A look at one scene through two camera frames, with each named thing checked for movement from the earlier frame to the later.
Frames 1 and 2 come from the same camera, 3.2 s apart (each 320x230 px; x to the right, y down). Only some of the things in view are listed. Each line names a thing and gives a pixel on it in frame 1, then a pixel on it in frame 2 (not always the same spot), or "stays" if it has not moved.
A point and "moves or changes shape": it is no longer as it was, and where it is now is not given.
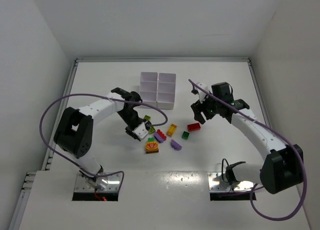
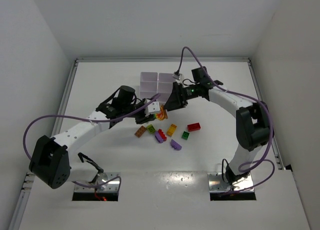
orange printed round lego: [151, 146] -> [163, 114]
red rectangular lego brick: [194, 127] stays
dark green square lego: [185, 135] stays
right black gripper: [203, 108] -> [177, 97]
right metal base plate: [218, 182] stays
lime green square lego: [152, 130] stays
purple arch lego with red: [159, 136] stays
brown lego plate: [152, 151] moves or changes shape
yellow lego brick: [171, 130] stays
